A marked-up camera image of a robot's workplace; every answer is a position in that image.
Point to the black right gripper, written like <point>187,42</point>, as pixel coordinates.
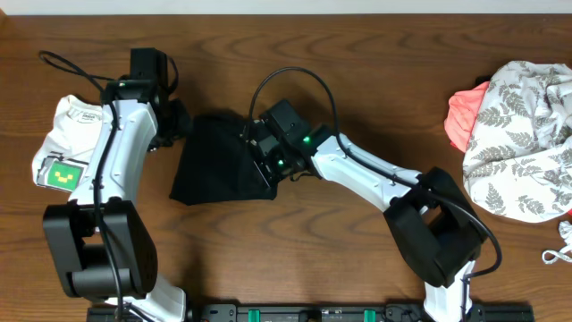
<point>262,165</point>

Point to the folded white pixel-print t-shirt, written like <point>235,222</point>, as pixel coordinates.
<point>64,156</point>

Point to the white fern-print garment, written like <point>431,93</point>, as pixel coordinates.
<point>518,158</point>

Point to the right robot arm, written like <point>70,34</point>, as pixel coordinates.
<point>432,225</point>

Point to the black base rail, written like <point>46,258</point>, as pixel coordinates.
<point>394,312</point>

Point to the coral pink garment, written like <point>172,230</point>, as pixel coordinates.
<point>463,109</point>

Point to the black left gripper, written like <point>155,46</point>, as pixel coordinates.
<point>184,123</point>

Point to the black t-shirt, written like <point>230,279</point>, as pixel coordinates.
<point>215,165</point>

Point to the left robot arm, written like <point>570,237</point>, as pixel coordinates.
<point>101,249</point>

